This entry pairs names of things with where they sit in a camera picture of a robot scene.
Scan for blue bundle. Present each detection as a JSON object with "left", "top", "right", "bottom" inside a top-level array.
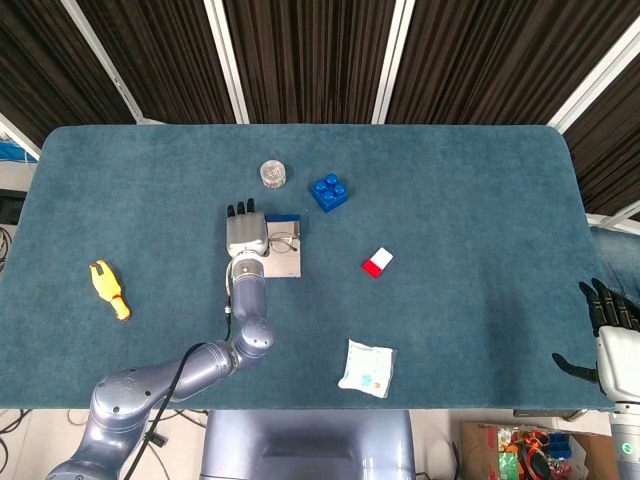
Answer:
[{"left": 0, "top": 139, "right": 39, "bottom": 164}]

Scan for blue plastic building block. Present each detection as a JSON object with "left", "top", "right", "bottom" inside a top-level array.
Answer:
[{"left": 310, "top": 172, "right": 350, "bottom": 214}]

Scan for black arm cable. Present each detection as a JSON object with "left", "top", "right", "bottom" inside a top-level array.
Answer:
[{"left": 121, "top": 264, "right": 236, "bottom": 480}]

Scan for blue-green table cloth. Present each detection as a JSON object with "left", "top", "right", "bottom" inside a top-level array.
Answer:
[{"left": 0, "top": 123, "right": 617, "bottom": 412}]

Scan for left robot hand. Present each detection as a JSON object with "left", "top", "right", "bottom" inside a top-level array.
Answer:
[{"left": 225, "top": 198, "right": 271, "bottom": 259}]

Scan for blue cardboard box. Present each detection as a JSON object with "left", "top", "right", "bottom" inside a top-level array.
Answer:
[{"left": 262, "top": 213, "right": 304, "bottom": 279}]

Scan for white aluminium frame bar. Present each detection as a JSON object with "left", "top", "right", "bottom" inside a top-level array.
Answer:
[{"left": 585, "top": 202, "right": 640, "bottom": 234}]

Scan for white plastic packet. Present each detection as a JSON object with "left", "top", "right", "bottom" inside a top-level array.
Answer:
[{"left": 337, "top": 338, "right": 398, "bottom": 400}]

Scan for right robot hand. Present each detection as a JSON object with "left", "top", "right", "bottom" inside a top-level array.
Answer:
[{"left": 551, "top": 277, "right": 640, "bottom": 401}]

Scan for dark brown pleated curtain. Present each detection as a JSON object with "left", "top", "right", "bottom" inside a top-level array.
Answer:
[{"left": 0, "top": 0, "right": 640, "bottom": 216}]

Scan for clear round plastic jar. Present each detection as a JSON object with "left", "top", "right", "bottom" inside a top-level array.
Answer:
[{"left": 258, "top": 159, "right": 289, "bottom": 190}]

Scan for wire-rimmed eyeglasses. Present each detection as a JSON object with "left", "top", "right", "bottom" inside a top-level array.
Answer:
[{"left": 268, "top": 232, "right": 300, "bottom": 255}]

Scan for brown cardboard box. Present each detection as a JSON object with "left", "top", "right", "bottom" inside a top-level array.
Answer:
[{"left": 459, "top": 420, "right": 617, "bottom": 480}]

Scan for yellow rubber chicken toy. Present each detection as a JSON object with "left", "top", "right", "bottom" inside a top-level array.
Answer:
[{"left": 88, "top": 258, "right": 132, "bottom": 323}]

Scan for red and white block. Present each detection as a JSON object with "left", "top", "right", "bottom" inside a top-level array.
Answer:
[{"left": 361, "top": 246, "right": 395, "bottom": 280}]

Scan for white aluminium frame post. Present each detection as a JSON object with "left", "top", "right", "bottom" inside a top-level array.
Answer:
[
  {"left": 203, "top": 0, "right": 250, "bottom": 125},
  {"left": 0, "top": 112, "right": 41, "bottom": 161},
  {"left": 546, "top": 19, "right": 640, "bottom": 134},
  {"left": 60, "top": 0, "right": 147, "bottom": 125},
  {"left": 371, "top": 0, "right": 416, "bottom": 125}
]

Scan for blue plastic bin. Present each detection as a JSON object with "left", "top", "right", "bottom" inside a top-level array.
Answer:
[{"left": 547, "top": 432, "right": 572, "bottom": 459}]

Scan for grey-blue robot torso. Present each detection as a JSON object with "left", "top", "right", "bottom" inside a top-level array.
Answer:
[{"left": 198, "top": 409, "right": 417, "bottom": 480}]

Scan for blue denim fabric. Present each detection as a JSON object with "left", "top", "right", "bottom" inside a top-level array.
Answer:
[{"left": 589, "top": 224, "right": 640, "bottom": 301}]

